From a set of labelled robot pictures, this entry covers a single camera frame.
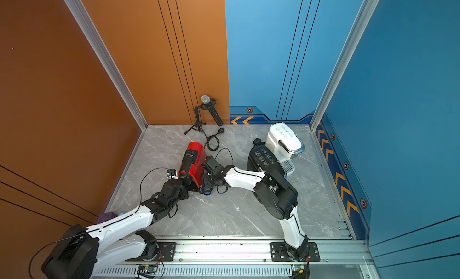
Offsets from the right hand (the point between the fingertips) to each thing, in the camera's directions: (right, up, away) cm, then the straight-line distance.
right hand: (205, 180), depth 91 cm
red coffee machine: (-4, +9, -12) cm, 15 cm away
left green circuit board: (-21, -32, -19) cm, 42 cm away
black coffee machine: (+26, +13, -15) cm, 33 cm away
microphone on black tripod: (-1, +42, +11) cm, 43 cm away
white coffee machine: (+38, +20, -9) cm, 43 cm away
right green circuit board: (+42, -32, -19) cm, 56 cm away
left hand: (-9, -1, -2) cm, 10 cm away
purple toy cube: (-42, -13, -12) cm, 46 cm away
